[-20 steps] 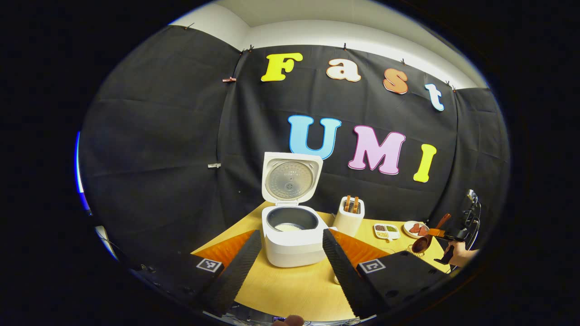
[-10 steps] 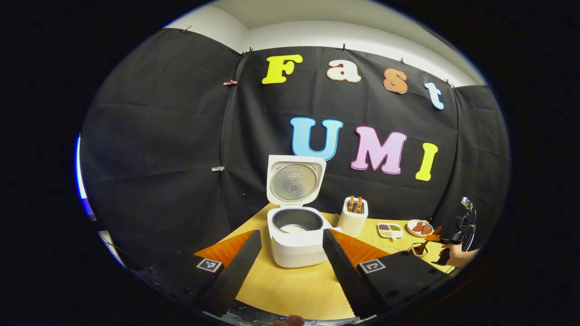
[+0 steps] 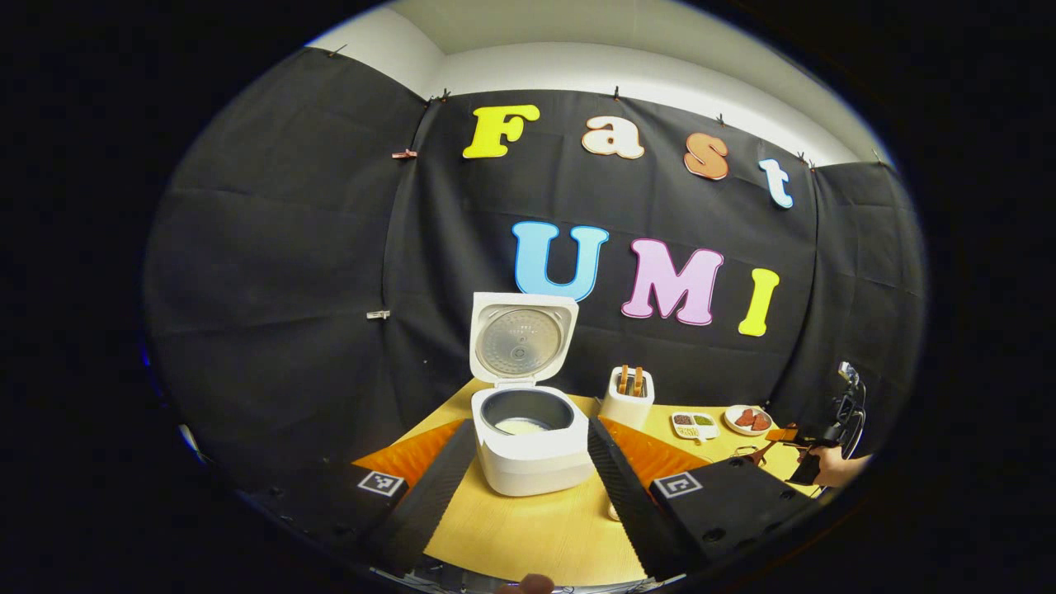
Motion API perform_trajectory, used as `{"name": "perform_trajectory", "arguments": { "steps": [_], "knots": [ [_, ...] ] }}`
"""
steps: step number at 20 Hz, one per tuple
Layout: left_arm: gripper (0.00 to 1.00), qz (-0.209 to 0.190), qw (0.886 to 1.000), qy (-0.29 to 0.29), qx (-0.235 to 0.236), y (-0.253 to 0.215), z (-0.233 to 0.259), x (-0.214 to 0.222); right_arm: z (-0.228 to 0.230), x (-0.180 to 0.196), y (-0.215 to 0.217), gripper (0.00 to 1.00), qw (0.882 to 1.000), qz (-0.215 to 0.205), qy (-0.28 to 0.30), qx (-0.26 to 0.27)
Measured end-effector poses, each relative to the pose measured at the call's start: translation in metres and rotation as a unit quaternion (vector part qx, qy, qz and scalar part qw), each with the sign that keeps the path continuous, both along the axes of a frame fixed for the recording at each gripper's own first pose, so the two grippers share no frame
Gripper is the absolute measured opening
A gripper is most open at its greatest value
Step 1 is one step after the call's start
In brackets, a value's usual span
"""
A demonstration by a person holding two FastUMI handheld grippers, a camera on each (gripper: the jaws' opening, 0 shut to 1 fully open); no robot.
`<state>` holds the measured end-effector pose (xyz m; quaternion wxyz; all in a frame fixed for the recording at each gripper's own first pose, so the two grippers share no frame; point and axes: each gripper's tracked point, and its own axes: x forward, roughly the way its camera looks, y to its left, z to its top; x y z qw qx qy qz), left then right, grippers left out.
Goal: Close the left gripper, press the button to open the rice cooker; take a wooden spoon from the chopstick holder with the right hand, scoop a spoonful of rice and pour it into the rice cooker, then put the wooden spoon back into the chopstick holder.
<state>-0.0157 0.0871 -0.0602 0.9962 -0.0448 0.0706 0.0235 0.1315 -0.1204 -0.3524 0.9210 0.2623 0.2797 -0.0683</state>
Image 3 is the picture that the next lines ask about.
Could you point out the black backdrop cloth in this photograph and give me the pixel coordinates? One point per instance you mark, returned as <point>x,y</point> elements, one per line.
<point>313,247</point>

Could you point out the toast bread slice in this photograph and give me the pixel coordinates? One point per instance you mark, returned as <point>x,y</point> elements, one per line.
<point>624,379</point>
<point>638,383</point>

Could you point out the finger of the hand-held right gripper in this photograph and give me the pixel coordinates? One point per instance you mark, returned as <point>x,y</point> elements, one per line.
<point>781,435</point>

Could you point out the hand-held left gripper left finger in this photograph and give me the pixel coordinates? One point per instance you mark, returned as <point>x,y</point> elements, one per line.
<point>429,503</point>

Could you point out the white divided bean dish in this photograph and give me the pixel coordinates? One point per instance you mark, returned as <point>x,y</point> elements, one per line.
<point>695,426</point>

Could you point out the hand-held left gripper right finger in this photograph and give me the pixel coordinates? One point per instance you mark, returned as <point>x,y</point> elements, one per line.
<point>627,503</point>

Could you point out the red cloth clip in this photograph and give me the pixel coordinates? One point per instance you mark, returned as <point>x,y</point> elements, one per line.
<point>404,153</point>

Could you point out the clear container of rice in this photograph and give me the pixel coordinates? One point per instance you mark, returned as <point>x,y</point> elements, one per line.
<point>612,511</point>

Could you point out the silver cloth clip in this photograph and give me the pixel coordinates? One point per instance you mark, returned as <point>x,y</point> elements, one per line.
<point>378,314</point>

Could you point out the white rice cooker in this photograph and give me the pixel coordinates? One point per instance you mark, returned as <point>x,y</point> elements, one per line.
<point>536,466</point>

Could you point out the white plate with meat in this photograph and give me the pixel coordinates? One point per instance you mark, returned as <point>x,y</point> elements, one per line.
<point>749,420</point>

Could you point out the white toaster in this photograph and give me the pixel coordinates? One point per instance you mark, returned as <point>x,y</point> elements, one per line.
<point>625,412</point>

